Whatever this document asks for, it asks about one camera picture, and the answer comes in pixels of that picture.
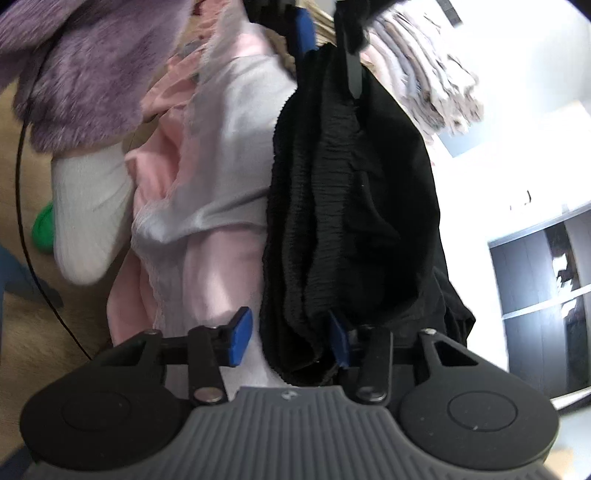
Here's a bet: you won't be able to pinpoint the black shorts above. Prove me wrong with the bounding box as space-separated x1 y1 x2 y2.
259 44 475 387

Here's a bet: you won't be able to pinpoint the stack of folded light clothes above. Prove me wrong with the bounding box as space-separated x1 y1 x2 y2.
362 1 484 140

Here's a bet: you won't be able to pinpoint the black sliding wardrobe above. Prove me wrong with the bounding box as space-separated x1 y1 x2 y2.
490 211 590 398

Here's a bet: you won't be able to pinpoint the white sock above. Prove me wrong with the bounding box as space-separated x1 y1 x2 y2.
51 143 134 286

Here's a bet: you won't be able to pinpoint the purple fluffy robe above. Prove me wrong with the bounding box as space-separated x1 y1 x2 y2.
1 1 193 153

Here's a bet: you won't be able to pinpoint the black cable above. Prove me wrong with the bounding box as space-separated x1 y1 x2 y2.
13 27 93 361

